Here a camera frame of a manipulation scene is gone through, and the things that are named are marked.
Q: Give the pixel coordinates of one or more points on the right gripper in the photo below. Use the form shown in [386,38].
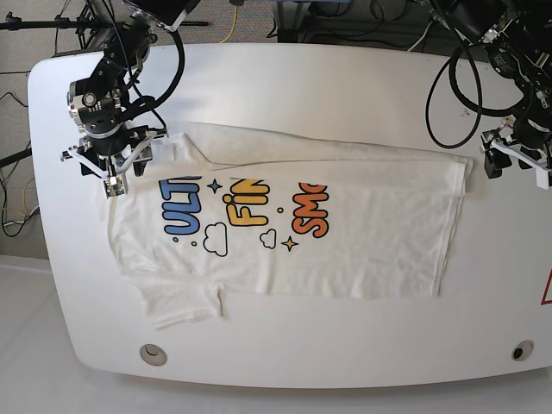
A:
[114,152]

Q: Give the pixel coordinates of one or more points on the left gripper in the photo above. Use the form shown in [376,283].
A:
[524,141]

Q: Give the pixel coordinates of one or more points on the white printed T-shirt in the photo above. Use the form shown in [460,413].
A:
[223,209]

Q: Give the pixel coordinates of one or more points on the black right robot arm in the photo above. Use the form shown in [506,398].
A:
[107,106]

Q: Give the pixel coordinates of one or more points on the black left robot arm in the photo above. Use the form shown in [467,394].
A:
[516,38]

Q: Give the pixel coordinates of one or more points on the black tripod stand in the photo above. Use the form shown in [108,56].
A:
[87,25]

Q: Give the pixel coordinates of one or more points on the red triangle sticker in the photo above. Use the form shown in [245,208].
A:
[547,293]

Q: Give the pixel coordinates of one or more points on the left table grommet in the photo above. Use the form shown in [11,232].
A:
[153,355]

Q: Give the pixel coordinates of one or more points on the table grommet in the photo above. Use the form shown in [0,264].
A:
[523,350]
[153,355]

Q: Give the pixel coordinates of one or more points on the right table grommet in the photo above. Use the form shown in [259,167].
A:
[523,350]

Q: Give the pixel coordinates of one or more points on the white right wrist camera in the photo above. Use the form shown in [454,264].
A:
[115,186]

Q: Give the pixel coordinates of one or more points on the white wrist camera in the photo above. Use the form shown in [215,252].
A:
[115,186]
[543,178]

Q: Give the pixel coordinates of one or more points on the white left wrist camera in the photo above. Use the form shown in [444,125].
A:
[543,178]

